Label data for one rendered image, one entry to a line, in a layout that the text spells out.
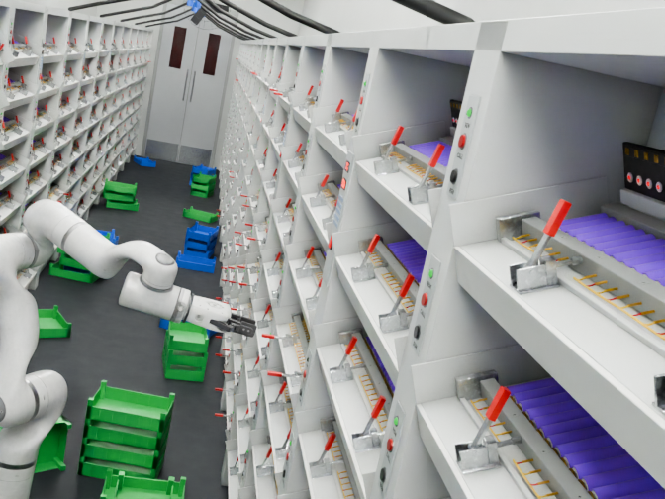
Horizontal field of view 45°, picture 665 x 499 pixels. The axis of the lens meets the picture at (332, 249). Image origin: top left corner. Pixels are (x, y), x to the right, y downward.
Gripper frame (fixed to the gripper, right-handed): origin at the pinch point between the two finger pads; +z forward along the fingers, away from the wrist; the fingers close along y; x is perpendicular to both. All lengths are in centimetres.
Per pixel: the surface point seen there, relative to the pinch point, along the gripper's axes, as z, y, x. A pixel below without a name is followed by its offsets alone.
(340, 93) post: 8, 37, -62
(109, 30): -112, 528, -43
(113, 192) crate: -72, 615, 105
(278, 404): 19.2, 18.5, 24.8
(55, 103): -104, 318, 4
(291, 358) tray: 15.6, 9.0, 7.7
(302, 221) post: 10.3, 37.2, -23.6
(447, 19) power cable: 1, -70, -77
